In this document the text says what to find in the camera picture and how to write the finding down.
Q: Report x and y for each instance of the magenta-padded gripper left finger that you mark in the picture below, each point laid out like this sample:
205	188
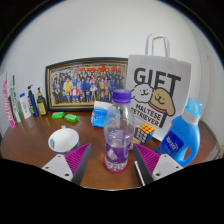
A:
66	165

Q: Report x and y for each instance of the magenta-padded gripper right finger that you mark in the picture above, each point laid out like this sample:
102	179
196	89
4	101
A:
158	165

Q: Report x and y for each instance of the clear purple-capped water bottle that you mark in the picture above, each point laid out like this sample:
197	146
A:
118	140

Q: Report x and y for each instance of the blue patterned paper cup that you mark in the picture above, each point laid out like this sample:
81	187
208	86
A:
63	140

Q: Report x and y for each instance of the blue detergent bottle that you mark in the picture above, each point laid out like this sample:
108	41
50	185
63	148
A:
178	140

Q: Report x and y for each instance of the colourful puzzle cube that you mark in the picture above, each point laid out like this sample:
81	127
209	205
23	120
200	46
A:
144	133

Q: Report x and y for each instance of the blue tissue pack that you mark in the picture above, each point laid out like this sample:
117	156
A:
99	116

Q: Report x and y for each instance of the amber pump bottle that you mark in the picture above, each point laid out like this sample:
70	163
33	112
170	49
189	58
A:
42	105

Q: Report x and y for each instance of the framed group picture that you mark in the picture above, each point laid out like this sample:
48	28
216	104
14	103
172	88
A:
83	83

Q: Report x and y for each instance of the white printed paper bag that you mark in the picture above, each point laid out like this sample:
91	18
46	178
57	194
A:
156	66

